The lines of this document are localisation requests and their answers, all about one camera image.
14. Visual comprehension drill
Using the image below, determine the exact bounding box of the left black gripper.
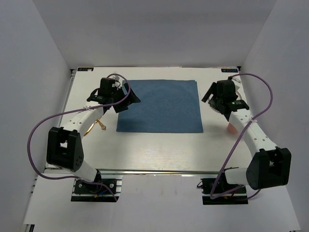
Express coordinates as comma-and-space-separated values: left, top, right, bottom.
110, 83, 140, 113

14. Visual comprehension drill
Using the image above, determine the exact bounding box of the blue cloth napkin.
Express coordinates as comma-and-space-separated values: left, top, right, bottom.
116, 80, 203, 133

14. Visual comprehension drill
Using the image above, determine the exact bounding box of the gold knife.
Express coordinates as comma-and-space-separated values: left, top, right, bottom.
84, 117, 105, 136

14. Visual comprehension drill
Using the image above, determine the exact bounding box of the white patterned plate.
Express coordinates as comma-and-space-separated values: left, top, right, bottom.
236, 85, 242, 100

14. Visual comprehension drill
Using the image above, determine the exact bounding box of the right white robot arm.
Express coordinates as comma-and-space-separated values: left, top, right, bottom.
202, 80, 292, 193

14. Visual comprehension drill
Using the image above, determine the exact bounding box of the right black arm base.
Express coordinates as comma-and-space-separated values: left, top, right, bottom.
197, 178, 248, 205

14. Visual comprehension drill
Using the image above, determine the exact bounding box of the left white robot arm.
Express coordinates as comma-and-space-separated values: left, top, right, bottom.
46, 73, 141, 193

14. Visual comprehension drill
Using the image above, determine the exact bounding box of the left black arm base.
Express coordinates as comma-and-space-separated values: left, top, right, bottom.
71, 174, 123, 203

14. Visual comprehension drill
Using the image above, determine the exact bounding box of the gold fork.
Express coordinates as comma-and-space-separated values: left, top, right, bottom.
96, 120, 106, 131

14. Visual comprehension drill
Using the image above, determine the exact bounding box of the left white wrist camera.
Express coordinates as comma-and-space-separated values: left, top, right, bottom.
110, 75, 121, 88

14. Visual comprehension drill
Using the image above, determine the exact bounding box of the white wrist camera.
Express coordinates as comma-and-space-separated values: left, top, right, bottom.
110, 75, 121, 88
228, 76, 241, 84

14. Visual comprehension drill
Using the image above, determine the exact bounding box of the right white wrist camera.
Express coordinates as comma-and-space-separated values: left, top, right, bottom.
228, 76, 241, 84

